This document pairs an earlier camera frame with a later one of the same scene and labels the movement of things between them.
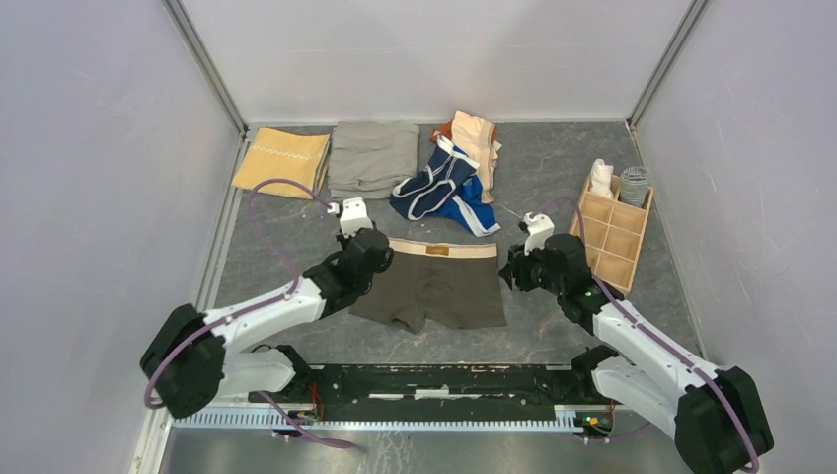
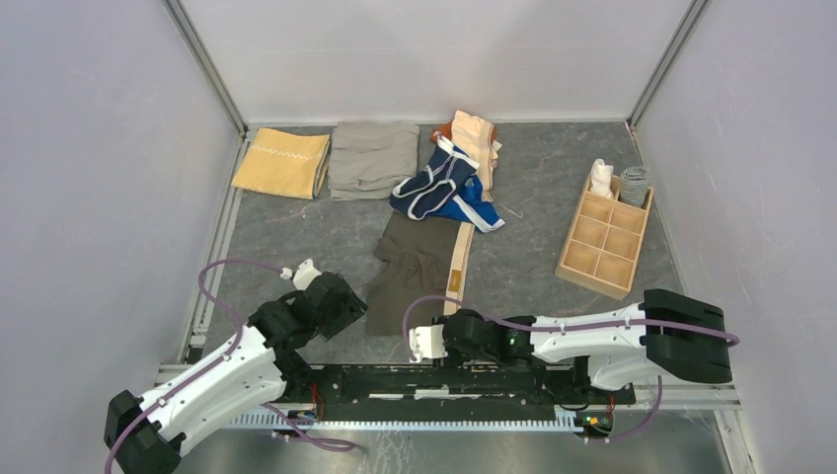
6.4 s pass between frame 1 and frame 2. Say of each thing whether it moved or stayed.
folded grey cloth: stayed
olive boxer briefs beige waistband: moved
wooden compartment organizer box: stayed
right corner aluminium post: stayed
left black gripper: moved
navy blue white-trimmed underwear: stayed
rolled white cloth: stayed
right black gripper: moved
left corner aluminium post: stayed
